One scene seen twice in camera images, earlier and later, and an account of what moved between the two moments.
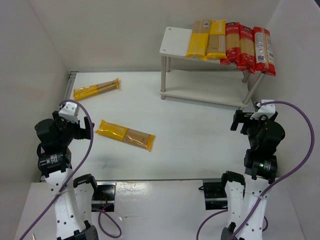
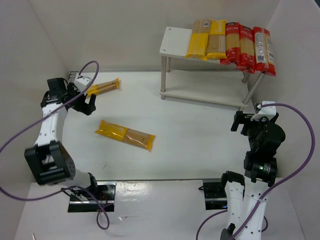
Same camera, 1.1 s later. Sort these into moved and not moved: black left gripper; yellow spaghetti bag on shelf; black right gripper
Moved: black left gripper
Not moved: black right gripper; yellow spaghetti bag on shelf
